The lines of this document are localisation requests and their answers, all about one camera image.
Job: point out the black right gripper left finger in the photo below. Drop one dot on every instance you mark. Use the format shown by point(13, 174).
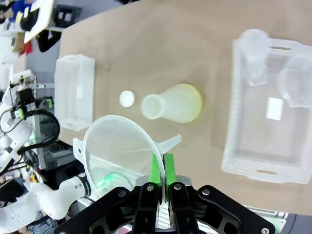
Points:
point(143, 209)

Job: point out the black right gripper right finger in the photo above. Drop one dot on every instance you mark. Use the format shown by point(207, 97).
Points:
point(185, 209)

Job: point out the clear plastic funnel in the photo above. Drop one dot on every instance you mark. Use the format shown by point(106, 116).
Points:
point(114, 146)

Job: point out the translucent white conical flask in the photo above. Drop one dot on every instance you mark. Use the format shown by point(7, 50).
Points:
point(180, 102)

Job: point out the wide clear plastic beaker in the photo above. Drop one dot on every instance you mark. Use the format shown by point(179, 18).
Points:
point(296, 83)

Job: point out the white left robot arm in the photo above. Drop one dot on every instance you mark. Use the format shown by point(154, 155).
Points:
point(61, 195)

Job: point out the large translucent plastic basket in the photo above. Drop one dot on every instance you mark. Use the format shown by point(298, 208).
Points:
point(256, 146)

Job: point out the round white flask cap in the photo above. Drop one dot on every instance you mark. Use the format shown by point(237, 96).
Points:
point(127, 98)

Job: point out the white paper label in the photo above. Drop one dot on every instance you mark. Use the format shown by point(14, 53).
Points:
point(274, 108)

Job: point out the white perforated plastic basket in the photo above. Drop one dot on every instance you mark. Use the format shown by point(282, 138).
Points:
point(73, 92)

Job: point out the narrow clear plastic beaker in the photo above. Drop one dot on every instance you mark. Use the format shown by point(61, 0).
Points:
point(254, 56)

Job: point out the red cloth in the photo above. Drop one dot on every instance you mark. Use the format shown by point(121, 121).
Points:
point(28, 47)

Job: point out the light wooden board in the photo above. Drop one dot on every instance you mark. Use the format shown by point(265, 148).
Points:
point(39, 19)

